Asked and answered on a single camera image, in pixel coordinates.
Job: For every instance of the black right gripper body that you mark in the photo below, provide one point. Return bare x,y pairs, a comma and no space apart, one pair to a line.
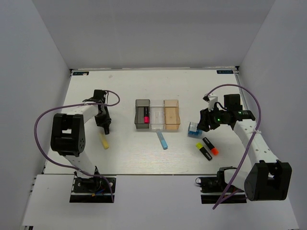
215,117

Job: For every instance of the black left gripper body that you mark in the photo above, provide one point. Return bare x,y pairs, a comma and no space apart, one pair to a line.
103,117

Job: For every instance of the blue round jar with label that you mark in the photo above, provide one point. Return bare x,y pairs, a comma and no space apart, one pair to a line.
193,130

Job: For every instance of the yellow pen tube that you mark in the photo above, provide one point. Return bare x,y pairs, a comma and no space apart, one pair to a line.
104,141

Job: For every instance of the yellow cap black highlighter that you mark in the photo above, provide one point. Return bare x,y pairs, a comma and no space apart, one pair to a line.
203,150

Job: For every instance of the orange cap black highlighter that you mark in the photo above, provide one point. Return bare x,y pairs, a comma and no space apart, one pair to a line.
212,148

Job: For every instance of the pink cap black highlighter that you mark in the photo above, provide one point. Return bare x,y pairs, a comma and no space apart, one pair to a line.
146,118

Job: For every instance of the light blue pen tube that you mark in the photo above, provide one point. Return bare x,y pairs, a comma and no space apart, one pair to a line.
162,139

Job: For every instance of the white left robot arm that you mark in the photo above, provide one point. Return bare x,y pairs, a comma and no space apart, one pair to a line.
68,132

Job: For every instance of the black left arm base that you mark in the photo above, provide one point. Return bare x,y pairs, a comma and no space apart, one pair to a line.
92,190

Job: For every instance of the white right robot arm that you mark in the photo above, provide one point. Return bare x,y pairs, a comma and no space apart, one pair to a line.
269,178

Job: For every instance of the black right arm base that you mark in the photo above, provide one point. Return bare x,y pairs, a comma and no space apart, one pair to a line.
213,186

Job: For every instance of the orange transparent container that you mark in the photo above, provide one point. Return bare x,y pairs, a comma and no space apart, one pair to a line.
171,112

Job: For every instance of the grey transparent container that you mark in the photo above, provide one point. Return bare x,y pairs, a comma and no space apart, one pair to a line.
139,108

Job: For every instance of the right blue table label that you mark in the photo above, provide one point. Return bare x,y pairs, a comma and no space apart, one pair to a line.
223,71

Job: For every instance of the blue table label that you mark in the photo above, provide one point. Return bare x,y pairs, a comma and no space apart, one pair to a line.
223,71
80,73

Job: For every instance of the left blue table label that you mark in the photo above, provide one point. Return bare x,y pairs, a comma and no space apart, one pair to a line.
80,73

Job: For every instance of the clear transparent container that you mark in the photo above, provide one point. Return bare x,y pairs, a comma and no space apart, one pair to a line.
157,116

